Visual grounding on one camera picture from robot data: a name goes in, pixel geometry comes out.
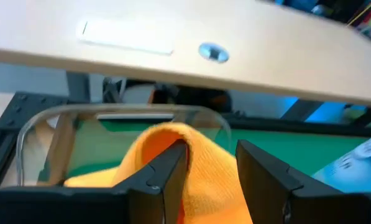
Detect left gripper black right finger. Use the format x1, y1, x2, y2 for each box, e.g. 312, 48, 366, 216
235, 139, 305, 224

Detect clear plastic bin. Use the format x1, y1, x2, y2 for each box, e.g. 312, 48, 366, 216
16, 103, 233, 189

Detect orange microfiber towel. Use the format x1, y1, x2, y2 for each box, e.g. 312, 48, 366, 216
63, 121, 255, 224

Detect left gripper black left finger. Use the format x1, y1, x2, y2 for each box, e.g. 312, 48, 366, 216
112, 139, 189, 224

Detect white rectangular desk plate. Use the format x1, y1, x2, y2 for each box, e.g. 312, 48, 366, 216
75, 17, 176, 57

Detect dark equipment with orange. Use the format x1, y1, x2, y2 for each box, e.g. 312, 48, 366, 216
119, 79, 232, 113

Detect grey round cable grommet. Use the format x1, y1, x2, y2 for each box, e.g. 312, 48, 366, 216
198, 42, 231, 64

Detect tan wooden desk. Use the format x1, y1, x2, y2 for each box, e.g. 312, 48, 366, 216
0, 0, 371, 108

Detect light blue spray bottle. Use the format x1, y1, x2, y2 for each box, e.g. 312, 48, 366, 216
311, 129, 371, 194

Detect grey desk leg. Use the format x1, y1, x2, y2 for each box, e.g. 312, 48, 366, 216
280, 98, 325, 123
65, 72, 91, 103

